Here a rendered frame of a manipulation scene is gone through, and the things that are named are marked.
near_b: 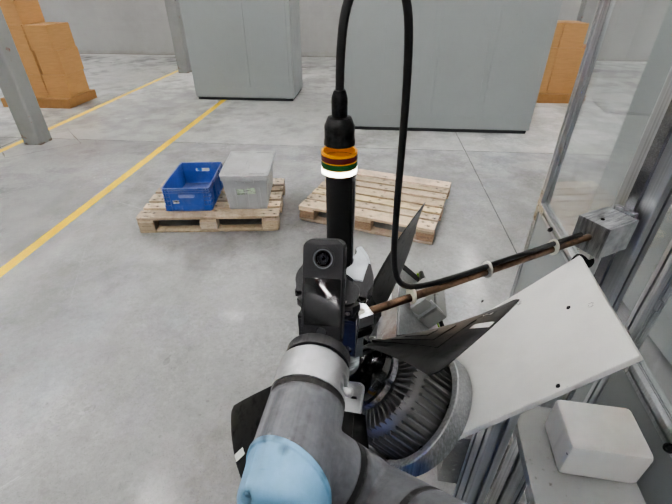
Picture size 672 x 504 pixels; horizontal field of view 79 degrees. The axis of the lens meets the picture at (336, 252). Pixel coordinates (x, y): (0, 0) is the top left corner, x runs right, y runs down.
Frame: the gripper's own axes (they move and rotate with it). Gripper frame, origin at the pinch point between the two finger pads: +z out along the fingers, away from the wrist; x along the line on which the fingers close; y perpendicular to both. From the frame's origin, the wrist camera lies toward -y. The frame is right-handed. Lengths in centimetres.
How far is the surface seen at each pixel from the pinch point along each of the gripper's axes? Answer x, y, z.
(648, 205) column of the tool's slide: 58, 6, 34
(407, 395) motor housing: 12.2, 31.5, -0.1
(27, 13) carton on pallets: -592, 15, 606
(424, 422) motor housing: 15.8, 36.3, -2.0
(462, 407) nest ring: 22.5, 33.9, 0.6
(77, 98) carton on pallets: -552, 142, 602
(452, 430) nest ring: 20.7, 35.7, -3.2
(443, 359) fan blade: 14.4, 6.7, -12.9
